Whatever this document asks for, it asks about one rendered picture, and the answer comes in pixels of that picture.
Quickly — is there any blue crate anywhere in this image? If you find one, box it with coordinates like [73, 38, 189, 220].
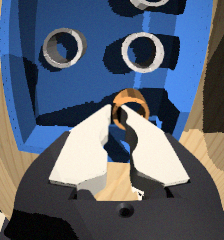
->
[0, 0, 213, 154]

